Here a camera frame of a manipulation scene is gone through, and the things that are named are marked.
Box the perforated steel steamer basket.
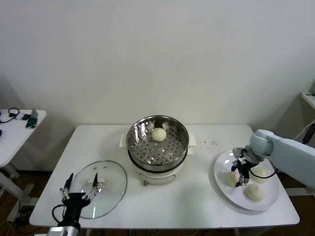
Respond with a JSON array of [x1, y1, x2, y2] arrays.
[[126, 115, 189, 166]]

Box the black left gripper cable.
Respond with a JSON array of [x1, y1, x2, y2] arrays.
[[52, 204, 66, 223]]

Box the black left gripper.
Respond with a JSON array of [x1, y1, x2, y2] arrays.
[[58, 173, 101, 228]]

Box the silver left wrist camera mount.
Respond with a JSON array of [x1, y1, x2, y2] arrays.
[[48, 226, 81, 236]]

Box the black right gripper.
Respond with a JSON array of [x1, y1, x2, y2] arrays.
[[230, 158, 254, 188]]

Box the white electric cooking pot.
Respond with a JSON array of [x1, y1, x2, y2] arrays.
[[119, 132, 197, 187]]

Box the white side table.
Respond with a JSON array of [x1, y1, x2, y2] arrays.
[[0, 109, 47, 206]]

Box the round glass pot lid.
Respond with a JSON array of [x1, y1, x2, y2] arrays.
[[70, 160, 128, 219]]

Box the white wall cable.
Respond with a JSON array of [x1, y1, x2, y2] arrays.
[[291, 121, 315, 141]]

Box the green tool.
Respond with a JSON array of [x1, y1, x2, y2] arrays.
[[25, 108, 39, 130]]

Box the black power adapter cable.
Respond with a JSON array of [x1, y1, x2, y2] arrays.
[[302, 124, 315, 145]]

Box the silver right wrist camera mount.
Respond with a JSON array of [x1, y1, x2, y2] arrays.
[[232, 147, 249, 157]]

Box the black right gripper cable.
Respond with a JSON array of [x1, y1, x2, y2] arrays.
[[250, 168, 280, 179]]

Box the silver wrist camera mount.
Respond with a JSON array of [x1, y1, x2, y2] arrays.
[[48, 226, 81, 236], [232, 147, 249, 157]]

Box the large white plate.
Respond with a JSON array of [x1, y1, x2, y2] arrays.
[[213, 150, 280, 211]]

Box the white steamed baozi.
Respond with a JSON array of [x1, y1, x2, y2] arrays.
[[243, 183, 266, 203], [225, 172, 241, 188], [250, 168, 270, 184], [151, 127, 167, 143]]

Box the white desk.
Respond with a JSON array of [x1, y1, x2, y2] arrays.
[[300, 91, 315, 109]]

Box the white floor power strip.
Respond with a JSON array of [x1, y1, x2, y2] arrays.
[[14, 206, 34, 222]]

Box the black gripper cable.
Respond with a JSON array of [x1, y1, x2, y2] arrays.
[[52, 204, 66, 223], [250, 168, 280, 179]]

